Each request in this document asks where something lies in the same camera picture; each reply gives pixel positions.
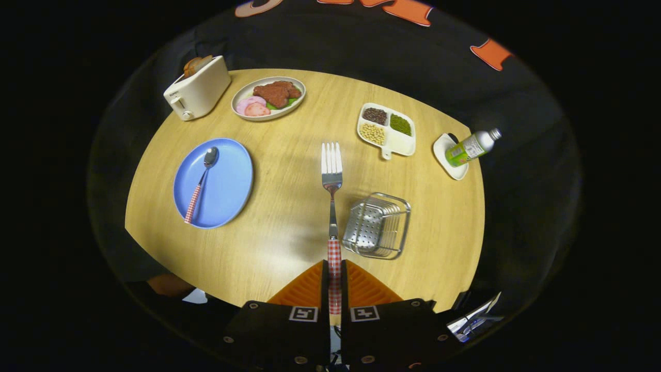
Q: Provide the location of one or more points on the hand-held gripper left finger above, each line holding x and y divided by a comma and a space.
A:
325, 294

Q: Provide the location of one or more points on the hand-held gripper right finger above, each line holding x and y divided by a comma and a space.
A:
344, 294

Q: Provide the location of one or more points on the shiny metal object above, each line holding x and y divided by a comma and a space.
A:
472, 323

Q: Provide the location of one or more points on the blue round plate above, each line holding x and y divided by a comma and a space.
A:
227, 186

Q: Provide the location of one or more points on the white divided dish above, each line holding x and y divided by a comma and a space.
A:
400, 144

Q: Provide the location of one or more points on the pile of yellow soybeans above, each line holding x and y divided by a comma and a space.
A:
372, 134

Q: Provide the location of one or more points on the small white dish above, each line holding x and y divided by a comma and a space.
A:
443, 152

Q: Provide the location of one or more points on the pile of green beans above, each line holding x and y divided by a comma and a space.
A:
400, 125

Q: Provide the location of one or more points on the pile of dark beans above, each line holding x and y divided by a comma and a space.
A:
375, 115

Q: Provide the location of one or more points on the green lettuce leaf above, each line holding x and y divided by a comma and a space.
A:
289, 103

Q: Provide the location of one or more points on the silver bottle with green label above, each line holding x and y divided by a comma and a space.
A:
472, 147

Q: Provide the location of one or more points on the reddish ham slice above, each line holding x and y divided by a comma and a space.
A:
256, 110

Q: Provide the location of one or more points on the brown fried meat piece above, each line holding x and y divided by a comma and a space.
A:
273, 94

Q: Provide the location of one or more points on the pale pink ham slice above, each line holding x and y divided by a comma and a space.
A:
244, 102

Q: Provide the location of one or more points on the white oval plate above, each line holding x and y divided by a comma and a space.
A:
248, 88

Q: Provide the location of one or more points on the cream white toaster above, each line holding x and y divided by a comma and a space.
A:
204, 90

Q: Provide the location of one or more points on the brown toasted bread slice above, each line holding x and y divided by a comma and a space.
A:
191, 66
204, 62

